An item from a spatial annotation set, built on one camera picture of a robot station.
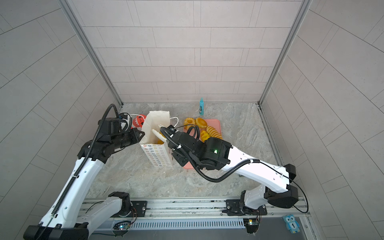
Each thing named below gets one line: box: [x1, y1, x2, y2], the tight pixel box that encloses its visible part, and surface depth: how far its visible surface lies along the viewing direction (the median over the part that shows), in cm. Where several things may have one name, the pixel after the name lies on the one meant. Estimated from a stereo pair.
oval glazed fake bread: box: [195, 117, 208, 128], surface depth 101 cm
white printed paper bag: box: [139, 110, 173, 168], surface depth 77 cm
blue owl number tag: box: [282, 214, 301, 234], surface depth 68 cm
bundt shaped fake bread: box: [184, 117, 196, 130], surface depth 102 cm
